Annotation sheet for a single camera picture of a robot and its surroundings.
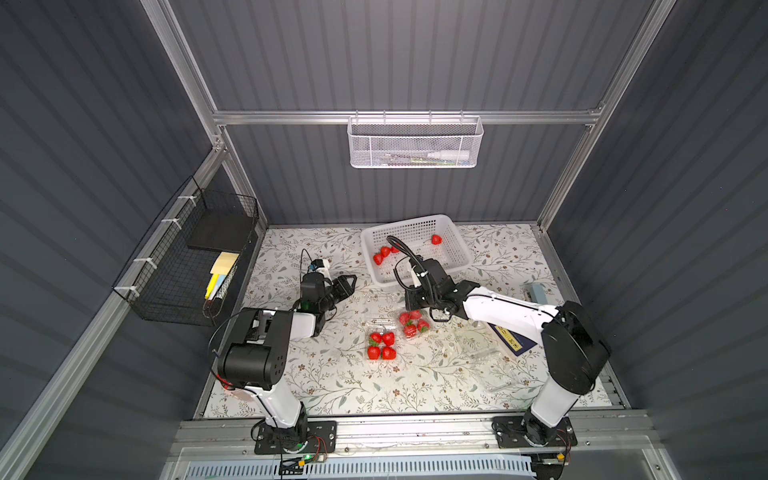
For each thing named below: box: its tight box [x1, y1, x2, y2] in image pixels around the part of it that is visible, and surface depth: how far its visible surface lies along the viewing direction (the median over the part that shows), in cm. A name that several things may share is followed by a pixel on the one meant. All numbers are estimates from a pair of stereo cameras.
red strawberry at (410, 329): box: [404, 321, 417, 338], surface depth 91 cm
